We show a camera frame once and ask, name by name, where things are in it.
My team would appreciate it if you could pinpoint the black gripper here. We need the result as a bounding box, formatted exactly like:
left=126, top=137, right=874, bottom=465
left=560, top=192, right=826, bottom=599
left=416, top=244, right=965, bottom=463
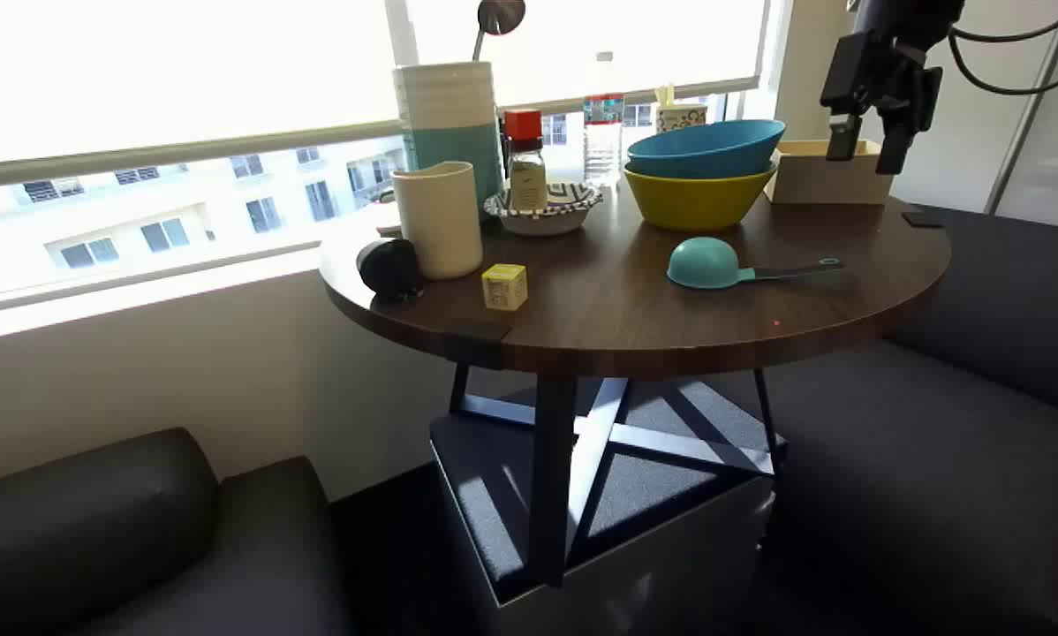
left=819, top=0, right=968, bottom=176

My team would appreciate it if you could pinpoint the patterned cup with sticks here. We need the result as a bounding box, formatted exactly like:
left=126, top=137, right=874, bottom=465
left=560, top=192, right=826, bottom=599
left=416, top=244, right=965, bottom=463
left=654, top=83, right=709, bottom=134

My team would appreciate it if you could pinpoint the teal measuring cup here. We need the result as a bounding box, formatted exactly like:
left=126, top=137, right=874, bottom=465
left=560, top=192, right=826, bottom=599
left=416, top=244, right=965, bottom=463
left=667, top=236, right=844, bottom=291

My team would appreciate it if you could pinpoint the cream cup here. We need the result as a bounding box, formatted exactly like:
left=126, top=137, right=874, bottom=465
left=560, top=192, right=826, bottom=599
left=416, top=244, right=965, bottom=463
left=392, top=161, right=485, bottom=282

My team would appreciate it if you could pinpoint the light wooden box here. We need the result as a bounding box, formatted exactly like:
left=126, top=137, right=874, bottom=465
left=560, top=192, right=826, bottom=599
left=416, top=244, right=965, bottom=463
left=765, top=139, right=895, bottom=207

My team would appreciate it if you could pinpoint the blue bowl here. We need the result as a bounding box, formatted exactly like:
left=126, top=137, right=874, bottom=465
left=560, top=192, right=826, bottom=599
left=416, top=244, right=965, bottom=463
left=625, top=119, right=787, bottom=181

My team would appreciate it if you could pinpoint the yellow bowl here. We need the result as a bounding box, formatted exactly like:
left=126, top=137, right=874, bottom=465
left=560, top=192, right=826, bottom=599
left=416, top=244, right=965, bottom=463
left=623, top=163, right=778, bottom=233

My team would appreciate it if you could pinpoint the white roller blind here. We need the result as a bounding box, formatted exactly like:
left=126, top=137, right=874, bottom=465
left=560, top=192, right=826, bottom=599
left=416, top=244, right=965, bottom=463
left=0, top=0, right=404, bottom=192
left=404, top=0, right=773, bottom=114

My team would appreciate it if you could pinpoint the clear water bottle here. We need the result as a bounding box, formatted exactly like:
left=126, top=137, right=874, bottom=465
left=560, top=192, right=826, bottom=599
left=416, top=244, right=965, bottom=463
left=581, top=50, right=626, bottom=188

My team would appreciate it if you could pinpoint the patterned paper bowl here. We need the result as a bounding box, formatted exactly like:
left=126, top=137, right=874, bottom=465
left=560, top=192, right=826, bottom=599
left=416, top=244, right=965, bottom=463
left=483, top=180, right=605, bottom=238

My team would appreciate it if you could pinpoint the spice jar with red lid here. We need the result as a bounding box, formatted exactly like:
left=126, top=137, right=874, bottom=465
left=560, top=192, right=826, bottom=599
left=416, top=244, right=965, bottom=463
left=502, top=108, right=550, bottom=214

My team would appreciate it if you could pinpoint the dark grey sofa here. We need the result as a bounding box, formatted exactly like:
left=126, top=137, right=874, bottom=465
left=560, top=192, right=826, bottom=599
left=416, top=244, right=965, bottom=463
left=714, top=203, right=1058, bottom=636

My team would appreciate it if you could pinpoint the metal ladle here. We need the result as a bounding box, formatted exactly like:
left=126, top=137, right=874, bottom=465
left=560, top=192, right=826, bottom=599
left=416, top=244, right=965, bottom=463
left=471, top=0, right=527, bottom=64

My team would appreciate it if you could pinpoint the yellow cube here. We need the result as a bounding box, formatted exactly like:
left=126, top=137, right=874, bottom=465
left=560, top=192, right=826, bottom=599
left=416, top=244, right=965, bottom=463
left=481, top=262, right=529, bottom=312

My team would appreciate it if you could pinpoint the white and teal utensil holder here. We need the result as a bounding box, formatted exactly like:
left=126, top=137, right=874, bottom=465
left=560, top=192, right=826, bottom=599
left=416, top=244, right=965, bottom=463
left=392, top=60, right=506, bottom=219

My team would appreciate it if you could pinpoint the black round object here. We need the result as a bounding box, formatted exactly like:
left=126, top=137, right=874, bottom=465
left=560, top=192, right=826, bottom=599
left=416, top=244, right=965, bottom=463
left=356, top=238, right=425, bottom=304

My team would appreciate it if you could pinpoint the window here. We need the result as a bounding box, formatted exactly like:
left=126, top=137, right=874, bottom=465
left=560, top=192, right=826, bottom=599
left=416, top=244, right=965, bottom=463
left=0, top=0, right=782, bottom=321

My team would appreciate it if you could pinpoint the dark grey armchair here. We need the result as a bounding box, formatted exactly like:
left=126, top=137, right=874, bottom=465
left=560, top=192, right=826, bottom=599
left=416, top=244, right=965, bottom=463
left=0, top=428, right=355, bottom=636

